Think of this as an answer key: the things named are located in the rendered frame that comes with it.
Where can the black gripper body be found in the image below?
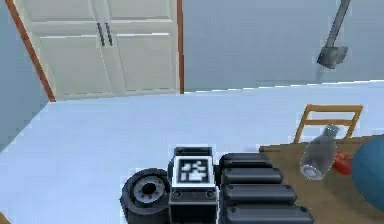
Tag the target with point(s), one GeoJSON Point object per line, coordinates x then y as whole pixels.
{"type": "Point", "coordinates": [146, 195]}

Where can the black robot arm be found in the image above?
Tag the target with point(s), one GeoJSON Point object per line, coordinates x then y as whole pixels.
{"type": "Point", "coordinates": [256, 191]}

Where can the white double room door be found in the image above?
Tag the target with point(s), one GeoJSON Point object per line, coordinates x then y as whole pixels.
{"type": "Point", "coordinates": [100, 50]}

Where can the clear glass bottle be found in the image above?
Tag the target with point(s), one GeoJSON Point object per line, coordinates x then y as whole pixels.
{"type": "Point", "coordinates": [318, 156]}

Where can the brown wooden table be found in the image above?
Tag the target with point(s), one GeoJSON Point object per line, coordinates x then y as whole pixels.
{"type": "Point", "coordinates": [330, 200]}

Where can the wooden chair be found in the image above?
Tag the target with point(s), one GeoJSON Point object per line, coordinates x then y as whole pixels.
{"type": "Point", "coordinates": [328, 121]}

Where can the red small object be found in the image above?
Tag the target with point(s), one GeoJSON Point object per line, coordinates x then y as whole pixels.
{"type": "Point", "coordinates": [343, 164]}

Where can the teal round ball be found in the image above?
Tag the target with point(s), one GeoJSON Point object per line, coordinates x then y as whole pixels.
{"type": "Point", "coordinates": [370, 173]}

